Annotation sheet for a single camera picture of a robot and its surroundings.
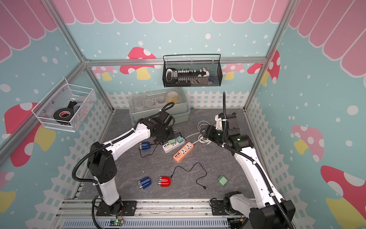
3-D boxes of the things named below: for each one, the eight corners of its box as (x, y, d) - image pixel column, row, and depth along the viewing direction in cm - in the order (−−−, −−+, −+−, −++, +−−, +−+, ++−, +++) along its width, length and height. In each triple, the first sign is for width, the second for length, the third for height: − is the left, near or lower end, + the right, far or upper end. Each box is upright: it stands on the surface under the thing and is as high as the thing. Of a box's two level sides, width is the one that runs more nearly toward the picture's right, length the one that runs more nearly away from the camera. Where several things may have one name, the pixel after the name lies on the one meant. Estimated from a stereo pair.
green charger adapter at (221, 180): (223, 186, 83) (224, 185, 81) (215, 178, 86) (215, 177, 84) (227, 182, 85) (228, 180, 83) (219, 174, 88) (220, 172, 86)
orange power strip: (172, 159, 94) (172, 157, 91) (189, 142, 101) (189, 140, 99) (177, 164, 91) (177, 162, 89) (194, 147, 99) (195, 145, 97)
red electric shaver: (158, 186, 83) (157, 185, 81) (159, 177, 87) (158, 176, 84) (170, 186, 83) (170, 185, 81) (171, 177, 87) (170, 176, 84)
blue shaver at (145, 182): (140, 191, 82) (139, 189, 79) (138, 182, 85) (137, 180, 82) (152, 185, 84) (151, 183, 81) (150, 177, 87) (149, 175, 84)
